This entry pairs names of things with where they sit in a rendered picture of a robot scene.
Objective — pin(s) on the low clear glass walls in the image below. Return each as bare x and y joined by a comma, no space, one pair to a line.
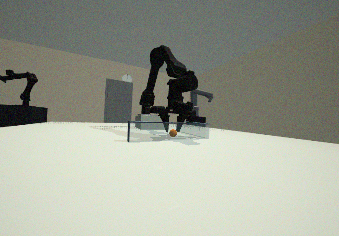
140,132

